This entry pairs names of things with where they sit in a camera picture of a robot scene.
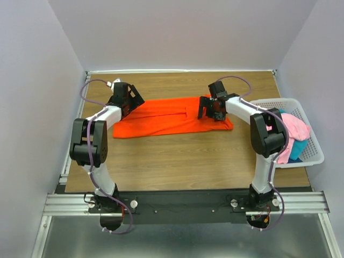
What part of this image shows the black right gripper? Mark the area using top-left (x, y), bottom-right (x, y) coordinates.
top-left (197, 96), bottom-right (226, 122)

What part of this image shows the orange t shirt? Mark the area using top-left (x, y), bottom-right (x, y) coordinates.
top-left (112, 97), bottom-right (234, 139)

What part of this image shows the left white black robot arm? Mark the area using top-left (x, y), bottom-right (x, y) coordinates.
top-left (69, 79), bottom-right (145, 212)

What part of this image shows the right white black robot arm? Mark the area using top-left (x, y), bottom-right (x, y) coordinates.
top-left (198, 80), bottom-right (289, 211)

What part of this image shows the pink t shirt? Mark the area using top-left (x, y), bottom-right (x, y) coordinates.
top-left (264, 112), bottom-right (311, 165)

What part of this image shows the teal t shirt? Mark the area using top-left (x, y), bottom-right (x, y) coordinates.
top-left (278, 109), bottom-right (309, 162)

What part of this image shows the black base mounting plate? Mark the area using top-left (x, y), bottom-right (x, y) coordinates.
top-left (86, 189), bottom-right (280, 228)

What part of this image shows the white plastic laundry basket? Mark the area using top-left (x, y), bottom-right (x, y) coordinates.
top-left (247, 98), bottom-right (325, 169)

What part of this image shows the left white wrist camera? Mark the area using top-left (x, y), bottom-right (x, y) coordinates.
top-left (106, 78), bottom-right (121, 91)

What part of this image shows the aluminium frame rail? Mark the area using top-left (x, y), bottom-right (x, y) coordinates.
top-left (43, 191), bottom-right (329, 216)

